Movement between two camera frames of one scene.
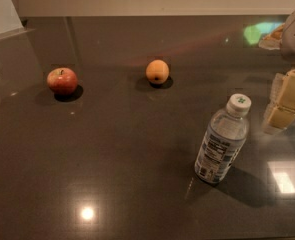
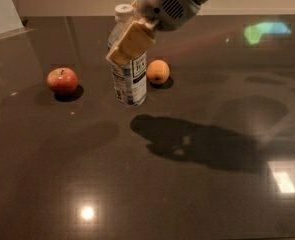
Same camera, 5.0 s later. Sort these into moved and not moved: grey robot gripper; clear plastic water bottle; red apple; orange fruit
Moved: grey robot gripper; clear plastic water bottle
Not moved: orange fruit; red apple
